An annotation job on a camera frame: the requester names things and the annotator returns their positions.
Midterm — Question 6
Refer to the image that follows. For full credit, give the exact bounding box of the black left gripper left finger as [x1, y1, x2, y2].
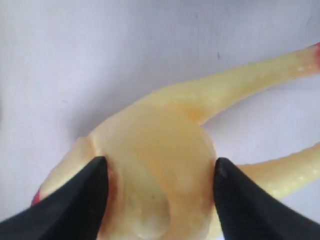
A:
[0, 156, 109, 240]

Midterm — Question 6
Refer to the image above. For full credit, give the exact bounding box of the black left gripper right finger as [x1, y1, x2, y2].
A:
[214, 157, 320, 240]

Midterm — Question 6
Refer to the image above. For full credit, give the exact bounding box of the headless yellow chicken body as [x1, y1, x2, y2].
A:
[32, 44, 320, 240]

